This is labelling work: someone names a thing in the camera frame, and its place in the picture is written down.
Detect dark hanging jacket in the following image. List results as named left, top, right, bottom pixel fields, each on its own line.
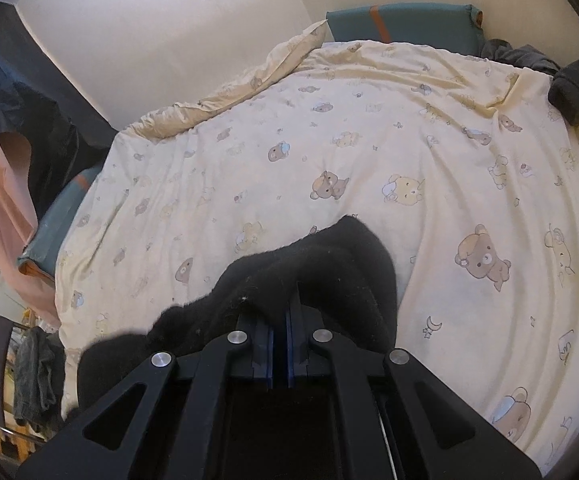
left=0, top=0, right=120, bottom=221

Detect bear print blanket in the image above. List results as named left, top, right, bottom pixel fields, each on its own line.
left=55, top=20, right=579, bottom=478

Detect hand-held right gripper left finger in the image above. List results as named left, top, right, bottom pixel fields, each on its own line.
left=16, top=310, right=275, bottom=480

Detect wooden rack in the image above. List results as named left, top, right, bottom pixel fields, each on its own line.
left=0, top=400, right=45, bottom=466

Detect black pants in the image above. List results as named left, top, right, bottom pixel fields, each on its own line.
left=62, top=214, right=399, bottom=423

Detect teal headboard cushion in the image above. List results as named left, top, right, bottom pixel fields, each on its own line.
left=325, top=3, right=484, bottom=56

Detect grey crumpled garment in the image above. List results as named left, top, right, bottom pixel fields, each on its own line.
left=480, top=37, right=563, bottom=75

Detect dark charcoal garment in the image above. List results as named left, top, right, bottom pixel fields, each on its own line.
left=548, top=57, right=579, bottom=127

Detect grey garment on chair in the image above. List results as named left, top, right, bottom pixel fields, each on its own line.
left=13, top=327, right=57, bottom=426

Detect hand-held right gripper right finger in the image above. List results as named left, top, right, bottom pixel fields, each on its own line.
left=285, top=281, right=543, bottom=480

